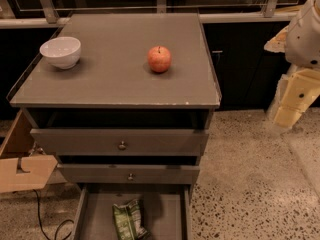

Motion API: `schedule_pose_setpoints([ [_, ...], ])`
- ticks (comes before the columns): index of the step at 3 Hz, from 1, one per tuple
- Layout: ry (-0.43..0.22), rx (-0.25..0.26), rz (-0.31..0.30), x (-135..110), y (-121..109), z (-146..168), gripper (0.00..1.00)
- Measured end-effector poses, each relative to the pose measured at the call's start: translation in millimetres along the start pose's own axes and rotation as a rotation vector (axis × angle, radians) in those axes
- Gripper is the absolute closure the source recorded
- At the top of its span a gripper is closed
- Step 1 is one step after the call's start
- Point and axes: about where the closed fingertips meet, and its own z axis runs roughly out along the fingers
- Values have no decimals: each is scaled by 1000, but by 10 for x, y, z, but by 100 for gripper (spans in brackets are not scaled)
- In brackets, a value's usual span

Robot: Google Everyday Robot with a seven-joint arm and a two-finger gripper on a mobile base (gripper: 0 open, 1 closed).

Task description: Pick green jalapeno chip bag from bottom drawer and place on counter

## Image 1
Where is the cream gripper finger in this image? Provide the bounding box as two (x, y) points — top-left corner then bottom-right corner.
(264, 27), (288, 53)
(267, 68), (320, 128)

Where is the green jalapeno chip bag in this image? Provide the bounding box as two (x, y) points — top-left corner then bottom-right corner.
(112, 199), (149, 240)

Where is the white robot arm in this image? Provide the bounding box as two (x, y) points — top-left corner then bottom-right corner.
(264, 0), (320, 128)

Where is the bottom grey drawer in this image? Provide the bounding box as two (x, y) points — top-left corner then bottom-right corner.
(71, 184), (192, 240)

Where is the grey drawer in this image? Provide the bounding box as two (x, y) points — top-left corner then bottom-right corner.
(71, 184), (192, 240)
(58, 164), (200, 185)
(31, 129), (208, 156)

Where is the top grey drawer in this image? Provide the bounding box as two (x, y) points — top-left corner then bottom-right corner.
(31, 129), (208, 156)

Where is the middle grey drawer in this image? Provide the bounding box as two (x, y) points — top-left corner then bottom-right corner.
(58, 164), (200, 185)

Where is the red apple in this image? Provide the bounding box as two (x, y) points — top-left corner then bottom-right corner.
(147, 46), (172, 73)

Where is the white ceramic bowl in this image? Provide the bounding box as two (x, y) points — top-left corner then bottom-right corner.
(40, 37), (81, 69)

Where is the wooden cutout board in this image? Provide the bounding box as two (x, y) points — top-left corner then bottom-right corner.
(0, 155), (57, 193)

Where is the metal railing frame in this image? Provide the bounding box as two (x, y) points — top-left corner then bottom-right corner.
(0, 0), (300, 29)

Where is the black cable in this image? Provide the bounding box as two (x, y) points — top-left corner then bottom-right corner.
(33, 189), (75, 240)

